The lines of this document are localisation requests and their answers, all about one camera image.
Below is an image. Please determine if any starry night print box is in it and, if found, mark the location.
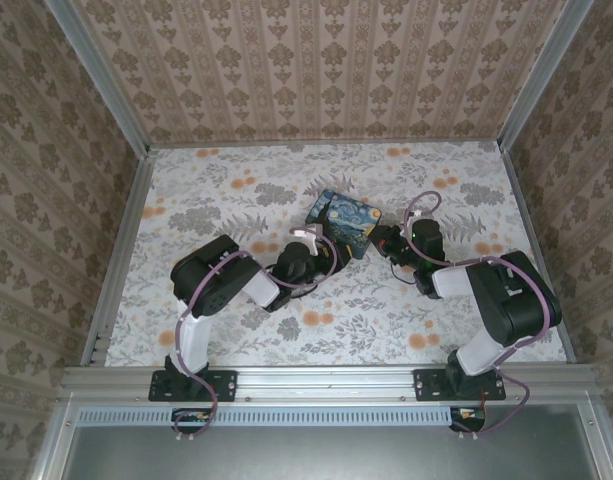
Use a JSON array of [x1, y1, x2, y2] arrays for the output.
[[304, 188, 386, 262]]

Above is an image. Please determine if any floral table cover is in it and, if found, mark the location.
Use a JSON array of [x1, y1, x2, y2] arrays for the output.
[[103, 140, 570, 367]]

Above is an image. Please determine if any black connector board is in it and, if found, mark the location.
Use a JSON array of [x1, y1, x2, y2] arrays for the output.
[[449, 404, 488, 434], [171, 406, 213, 434]]

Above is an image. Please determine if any grey metal sheet panel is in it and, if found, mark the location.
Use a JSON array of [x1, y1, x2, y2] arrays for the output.
[[33, 402, 613, 480]]

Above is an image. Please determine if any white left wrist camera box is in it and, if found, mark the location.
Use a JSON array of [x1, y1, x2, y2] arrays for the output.
[[289, 224, 323, 255]]

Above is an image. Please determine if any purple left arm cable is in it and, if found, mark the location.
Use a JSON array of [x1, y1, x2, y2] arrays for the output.
[[172, 231, 338, 444]]

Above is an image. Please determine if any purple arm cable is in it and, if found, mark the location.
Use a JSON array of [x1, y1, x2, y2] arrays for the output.
[[172, 231, 338, 444], [403, 190, 561, 437]]

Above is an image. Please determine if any aluminium side rail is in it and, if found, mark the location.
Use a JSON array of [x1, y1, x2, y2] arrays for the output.
[[499, 142, 580, 364], [79, 148, 158, 367]]

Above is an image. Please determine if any aluminium cross rail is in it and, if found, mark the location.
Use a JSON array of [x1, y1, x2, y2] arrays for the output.
[[59, 363, 601, 403]]

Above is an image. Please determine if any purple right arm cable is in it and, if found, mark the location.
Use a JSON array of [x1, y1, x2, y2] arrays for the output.
[[403, 190, 561, 437]]

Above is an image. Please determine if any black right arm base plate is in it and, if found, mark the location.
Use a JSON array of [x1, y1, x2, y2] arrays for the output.
[[413, 368, 508, 403]]

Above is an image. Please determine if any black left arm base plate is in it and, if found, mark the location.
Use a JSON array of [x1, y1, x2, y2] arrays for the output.
[[149, 368, 238, 403]]

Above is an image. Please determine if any grey slotted cable duct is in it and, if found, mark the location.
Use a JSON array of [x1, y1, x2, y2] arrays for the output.
[[77, 405, 456, 427]]

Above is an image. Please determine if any aluminium frame post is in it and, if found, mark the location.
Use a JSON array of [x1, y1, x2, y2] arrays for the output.
[[496, 0, 596, 152], [46, 0, 153, 157]]

